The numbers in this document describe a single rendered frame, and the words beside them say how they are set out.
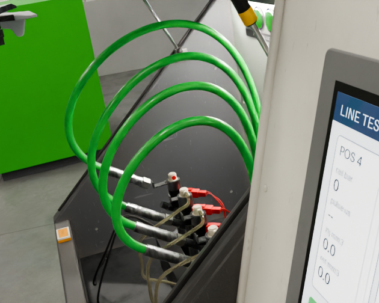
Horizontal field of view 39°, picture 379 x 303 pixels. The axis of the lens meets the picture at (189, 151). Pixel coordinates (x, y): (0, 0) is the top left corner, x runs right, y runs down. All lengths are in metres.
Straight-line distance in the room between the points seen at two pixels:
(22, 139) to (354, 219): 3.92
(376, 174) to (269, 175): 0.21
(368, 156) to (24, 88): 3.84
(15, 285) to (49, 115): 1.64
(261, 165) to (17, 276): 2.54
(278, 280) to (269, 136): 0.17
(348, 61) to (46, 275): 2.66
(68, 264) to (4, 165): 3.21
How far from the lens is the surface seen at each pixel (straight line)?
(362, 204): 0.48
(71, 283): 1.14
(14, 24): 1.43
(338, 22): 0.53
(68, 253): 1.24
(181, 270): 1.04
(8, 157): 4.36
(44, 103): 4.24
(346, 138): 0.50
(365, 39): 0.49
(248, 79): 1.04
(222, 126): 0.78
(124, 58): 7.44
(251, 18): 0.67
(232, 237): 0.73
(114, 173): 1.02
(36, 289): 2.95
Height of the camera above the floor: 1.56
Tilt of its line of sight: 22 degrees down
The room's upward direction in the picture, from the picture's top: 9 degrees counter-clockwise
